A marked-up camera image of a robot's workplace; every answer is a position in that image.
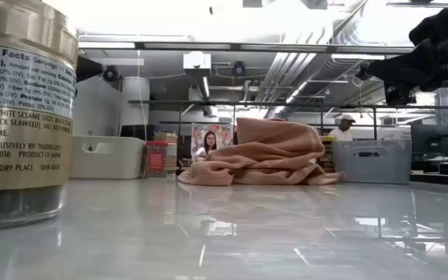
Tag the dark spice jar yellow lid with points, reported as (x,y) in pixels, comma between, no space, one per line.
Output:
(327,151)

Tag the spice jar with tan lid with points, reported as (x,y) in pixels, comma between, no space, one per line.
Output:
(172,155)
(22,116)

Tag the spice jar with red lid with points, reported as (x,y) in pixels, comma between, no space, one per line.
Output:
(156,161)

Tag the white plastic bin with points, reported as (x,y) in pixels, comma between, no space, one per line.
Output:
(107,163)

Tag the black computer monitor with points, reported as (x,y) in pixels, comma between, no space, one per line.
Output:
(430,140)

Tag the person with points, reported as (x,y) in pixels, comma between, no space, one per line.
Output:
(342,132)
(209,142)

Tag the grey plastic bin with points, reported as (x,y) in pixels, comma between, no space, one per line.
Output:
(372,167)

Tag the silver ventilation ducts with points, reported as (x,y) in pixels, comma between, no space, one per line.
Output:
(286,74)

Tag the peach cloth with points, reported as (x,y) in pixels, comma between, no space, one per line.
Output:
(270,151)

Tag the black round ceiling device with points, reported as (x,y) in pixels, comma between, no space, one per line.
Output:
(239,69)
(111,73)

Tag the floral poster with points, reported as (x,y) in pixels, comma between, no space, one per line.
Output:
(224,136)

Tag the white ceiling box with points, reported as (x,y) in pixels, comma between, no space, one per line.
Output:
(197,61)

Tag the black metal rack frame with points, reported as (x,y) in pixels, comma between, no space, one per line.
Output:
(286,104)

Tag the long ceiling light rail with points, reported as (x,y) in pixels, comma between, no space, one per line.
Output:
(247,47)

